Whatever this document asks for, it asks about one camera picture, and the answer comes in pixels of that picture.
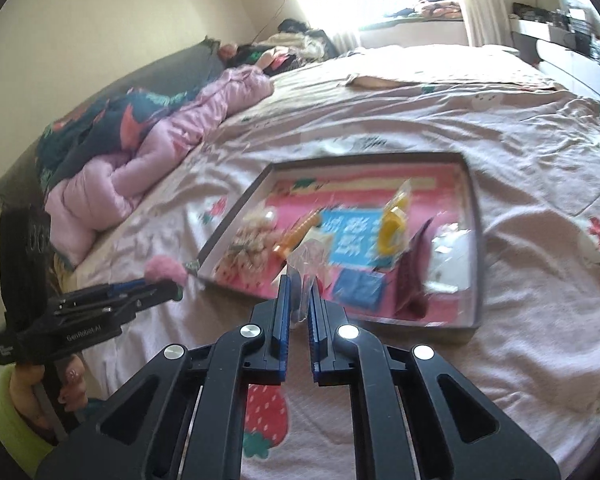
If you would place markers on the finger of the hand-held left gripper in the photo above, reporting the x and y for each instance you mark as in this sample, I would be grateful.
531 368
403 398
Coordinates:
145 297
105 291

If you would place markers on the pile of clothes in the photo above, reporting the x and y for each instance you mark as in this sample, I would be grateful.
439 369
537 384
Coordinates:
292 40

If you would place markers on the pink quilt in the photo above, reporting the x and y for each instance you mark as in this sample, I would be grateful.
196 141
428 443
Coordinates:
155 150

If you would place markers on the pink fluffy pompom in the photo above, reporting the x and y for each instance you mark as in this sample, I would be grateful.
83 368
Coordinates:
164 267

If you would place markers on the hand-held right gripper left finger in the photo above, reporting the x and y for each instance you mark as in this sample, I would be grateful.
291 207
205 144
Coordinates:
282 330

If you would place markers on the white dresser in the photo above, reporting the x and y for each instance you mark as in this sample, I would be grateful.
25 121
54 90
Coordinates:
575 65

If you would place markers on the shallow black box pink lining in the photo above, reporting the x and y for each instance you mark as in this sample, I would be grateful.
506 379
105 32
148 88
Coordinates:
460 310

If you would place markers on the person's left hand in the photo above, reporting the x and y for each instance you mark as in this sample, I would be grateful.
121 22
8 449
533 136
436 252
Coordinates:
27 392

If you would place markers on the small blue box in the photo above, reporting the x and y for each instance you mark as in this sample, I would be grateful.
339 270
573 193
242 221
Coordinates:
357 287

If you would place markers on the clear bag with earring card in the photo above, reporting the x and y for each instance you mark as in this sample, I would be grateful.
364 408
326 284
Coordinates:
450 255

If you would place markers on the dark floral blanket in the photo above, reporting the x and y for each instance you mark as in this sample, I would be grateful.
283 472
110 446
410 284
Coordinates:
92 130

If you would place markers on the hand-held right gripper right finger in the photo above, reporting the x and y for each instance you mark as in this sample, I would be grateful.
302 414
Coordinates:
317 340

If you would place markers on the cream curtain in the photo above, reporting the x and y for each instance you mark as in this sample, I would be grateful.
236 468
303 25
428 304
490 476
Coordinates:
475 2

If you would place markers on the person's left forearm green sleeve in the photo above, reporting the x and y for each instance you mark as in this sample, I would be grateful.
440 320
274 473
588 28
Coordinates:
10 430

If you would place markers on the small clear plastic bag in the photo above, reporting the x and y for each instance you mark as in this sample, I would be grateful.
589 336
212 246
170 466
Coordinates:
305 257

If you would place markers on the clothes on window sill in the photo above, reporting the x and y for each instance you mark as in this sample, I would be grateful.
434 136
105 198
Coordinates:
432 7

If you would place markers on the folded beige cloth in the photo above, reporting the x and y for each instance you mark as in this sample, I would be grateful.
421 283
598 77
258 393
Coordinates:
375 81

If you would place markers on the orange hair comb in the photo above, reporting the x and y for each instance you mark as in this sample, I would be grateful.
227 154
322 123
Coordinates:
295 239

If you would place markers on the maroon studded hair clip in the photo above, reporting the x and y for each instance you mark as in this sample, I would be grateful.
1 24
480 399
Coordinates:
414 272

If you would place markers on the grey pillow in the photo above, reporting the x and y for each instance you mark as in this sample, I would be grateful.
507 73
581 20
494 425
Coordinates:
130 77

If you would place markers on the yellow bangle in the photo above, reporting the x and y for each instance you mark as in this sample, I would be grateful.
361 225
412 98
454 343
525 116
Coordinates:
392 222

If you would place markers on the floral fabric scrunchie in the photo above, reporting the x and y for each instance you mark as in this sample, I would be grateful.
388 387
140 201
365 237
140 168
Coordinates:
247 252

